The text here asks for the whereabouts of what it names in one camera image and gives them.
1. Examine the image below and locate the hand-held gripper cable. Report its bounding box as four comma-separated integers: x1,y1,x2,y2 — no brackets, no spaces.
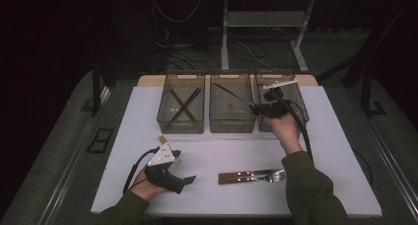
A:
122,146,161,195
277,95,314,164

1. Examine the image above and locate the person's left hand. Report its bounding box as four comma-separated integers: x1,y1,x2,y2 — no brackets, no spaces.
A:
131,169,170,202

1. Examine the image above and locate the smoky clear plastic bin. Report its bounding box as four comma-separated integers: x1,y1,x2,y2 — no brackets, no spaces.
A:
254,69,311,134
156,70,206,135
209,69,256,134

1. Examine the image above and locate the grey metal desk frame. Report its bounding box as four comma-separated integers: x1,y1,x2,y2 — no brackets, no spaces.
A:
209,0,364,74

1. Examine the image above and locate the left hand-held gripper cable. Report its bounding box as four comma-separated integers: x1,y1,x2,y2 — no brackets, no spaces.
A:
122,146,161,195

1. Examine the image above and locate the wooden-handled fork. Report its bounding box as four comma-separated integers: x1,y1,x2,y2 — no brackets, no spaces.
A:
218,168,286,180

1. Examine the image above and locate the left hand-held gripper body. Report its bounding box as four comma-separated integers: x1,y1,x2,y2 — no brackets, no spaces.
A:
143,142,185,195

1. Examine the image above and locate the white hanging cable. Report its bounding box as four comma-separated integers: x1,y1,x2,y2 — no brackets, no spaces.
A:
151,0,203,24

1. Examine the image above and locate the brown chopstick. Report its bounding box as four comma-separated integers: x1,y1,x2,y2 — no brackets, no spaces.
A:
168,87,197,121

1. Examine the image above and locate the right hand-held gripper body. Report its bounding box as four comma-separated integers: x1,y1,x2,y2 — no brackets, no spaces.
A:
254,78,299,119

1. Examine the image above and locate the bundle of black floor cables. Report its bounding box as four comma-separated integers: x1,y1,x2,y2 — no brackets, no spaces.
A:
154,24,280,71

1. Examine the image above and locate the black chopstick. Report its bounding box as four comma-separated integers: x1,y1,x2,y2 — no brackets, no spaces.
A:
163,87,202,129

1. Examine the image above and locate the right hand-held gripper cable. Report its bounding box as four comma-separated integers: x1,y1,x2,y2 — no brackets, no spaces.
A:
277,95,314,164

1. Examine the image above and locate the metal spoon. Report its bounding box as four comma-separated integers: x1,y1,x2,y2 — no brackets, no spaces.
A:
212,82,254,107

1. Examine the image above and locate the person's right hand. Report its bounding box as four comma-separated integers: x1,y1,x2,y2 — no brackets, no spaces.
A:
263,112,304,156

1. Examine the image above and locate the black metal stand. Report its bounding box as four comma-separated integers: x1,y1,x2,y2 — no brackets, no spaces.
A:
360,63,388,119
80,61,104,118

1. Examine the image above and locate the wood-handled fork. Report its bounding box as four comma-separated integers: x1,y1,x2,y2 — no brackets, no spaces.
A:
218,170,288,186

